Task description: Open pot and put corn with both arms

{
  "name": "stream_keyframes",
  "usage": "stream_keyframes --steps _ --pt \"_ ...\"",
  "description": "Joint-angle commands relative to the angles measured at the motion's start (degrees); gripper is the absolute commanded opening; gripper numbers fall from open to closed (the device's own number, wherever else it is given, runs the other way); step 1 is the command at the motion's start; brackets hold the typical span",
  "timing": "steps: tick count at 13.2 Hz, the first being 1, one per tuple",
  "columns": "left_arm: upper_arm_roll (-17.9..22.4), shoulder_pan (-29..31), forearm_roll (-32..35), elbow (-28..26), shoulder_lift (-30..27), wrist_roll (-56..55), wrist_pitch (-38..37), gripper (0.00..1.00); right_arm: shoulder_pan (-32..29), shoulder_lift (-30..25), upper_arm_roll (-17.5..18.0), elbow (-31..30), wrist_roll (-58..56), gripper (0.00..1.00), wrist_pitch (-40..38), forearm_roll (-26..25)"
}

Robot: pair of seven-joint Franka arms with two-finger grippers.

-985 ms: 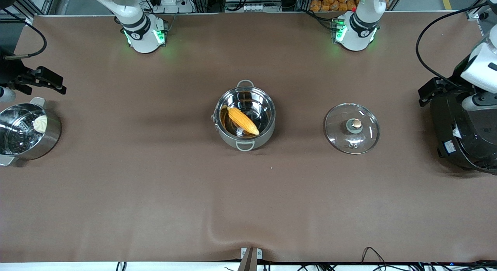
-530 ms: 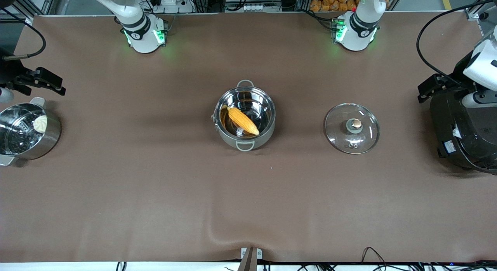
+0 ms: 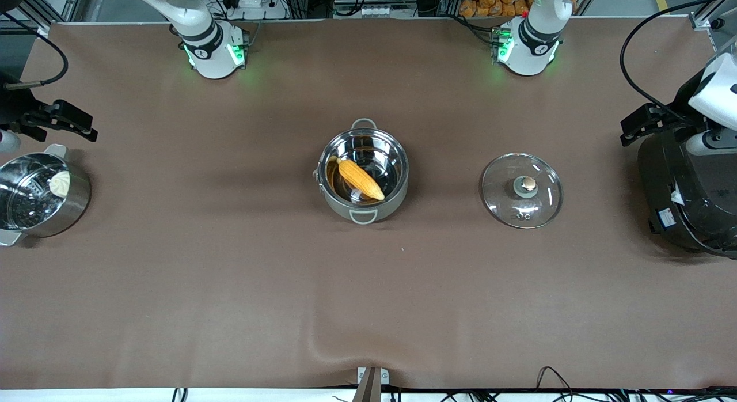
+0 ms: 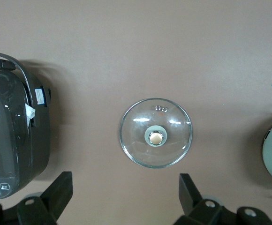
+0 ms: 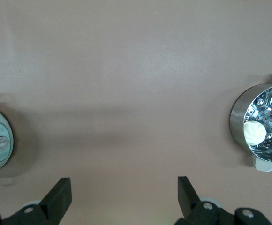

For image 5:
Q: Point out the white steamed bun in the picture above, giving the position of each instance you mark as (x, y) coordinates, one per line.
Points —
(253, 132)

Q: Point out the stainless steel steamer pot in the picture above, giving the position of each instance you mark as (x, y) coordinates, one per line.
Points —
(238, 117)

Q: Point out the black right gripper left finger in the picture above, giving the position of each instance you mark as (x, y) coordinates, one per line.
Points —
(56, 201)

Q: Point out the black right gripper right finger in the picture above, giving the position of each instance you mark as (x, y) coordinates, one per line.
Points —
(190, 204)

